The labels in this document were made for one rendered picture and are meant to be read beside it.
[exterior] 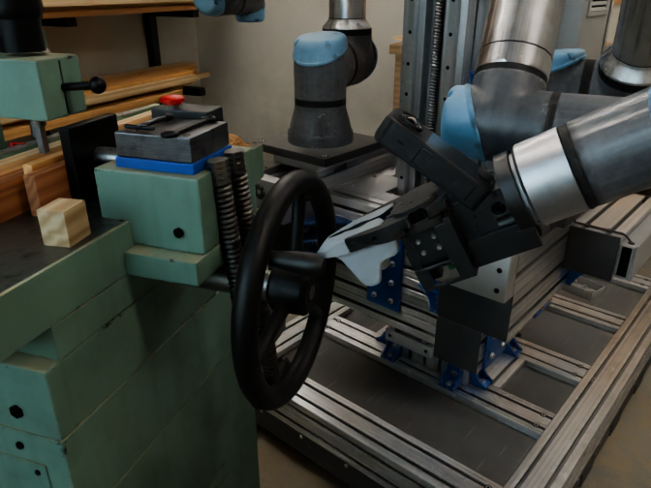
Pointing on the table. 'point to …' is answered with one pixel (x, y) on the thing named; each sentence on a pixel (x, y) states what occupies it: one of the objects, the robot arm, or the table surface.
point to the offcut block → (63, 222)
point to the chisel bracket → (39, 86)
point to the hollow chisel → (42, 139)
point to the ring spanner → (187, 127)
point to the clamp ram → (87, 151)
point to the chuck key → (150, 122)
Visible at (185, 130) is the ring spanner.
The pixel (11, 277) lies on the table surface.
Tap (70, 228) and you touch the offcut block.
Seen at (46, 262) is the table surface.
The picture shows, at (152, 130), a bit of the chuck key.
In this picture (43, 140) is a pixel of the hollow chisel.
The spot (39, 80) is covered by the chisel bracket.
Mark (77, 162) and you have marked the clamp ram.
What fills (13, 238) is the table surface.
